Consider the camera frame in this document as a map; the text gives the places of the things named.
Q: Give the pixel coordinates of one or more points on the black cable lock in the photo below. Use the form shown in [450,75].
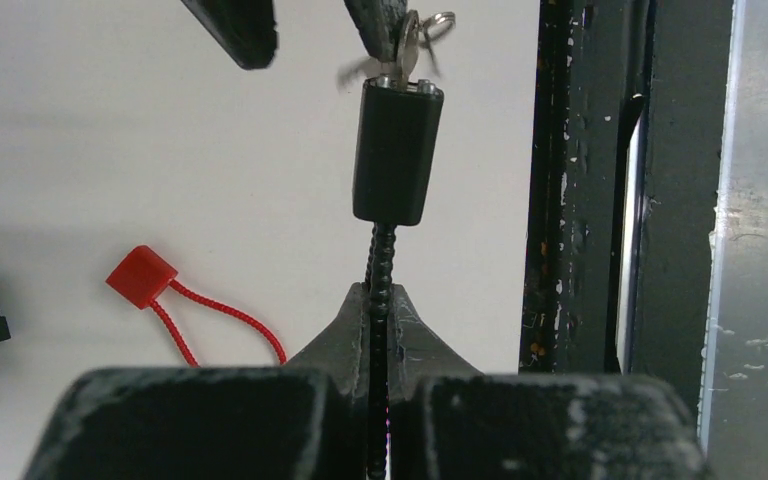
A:
[397,132]

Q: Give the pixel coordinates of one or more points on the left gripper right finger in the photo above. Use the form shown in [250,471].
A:
[450,421]

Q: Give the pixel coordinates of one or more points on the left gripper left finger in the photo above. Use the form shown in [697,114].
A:
[305,419]

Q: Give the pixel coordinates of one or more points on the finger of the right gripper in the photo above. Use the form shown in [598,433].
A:
[245,29]
[379,24]

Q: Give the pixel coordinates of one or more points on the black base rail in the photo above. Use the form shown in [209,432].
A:
[626,155]

